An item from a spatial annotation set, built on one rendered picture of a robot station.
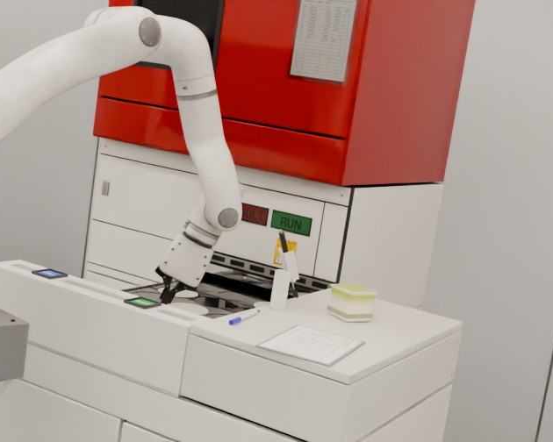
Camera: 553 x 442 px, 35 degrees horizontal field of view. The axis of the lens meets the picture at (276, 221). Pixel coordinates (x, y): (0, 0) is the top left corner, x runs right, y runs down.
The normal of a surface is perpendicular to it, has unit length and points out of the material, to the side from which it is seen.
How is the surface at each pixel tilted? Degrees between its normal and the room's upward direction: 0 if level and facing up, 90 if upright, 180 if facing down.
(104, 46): 107
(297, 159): 90
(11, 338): 90
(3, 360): 90
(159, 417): 90
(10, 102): 70
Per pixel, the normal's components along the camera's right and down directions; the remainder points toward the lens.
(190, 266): 0.08, 0.15
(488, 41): -0.50, 0.05
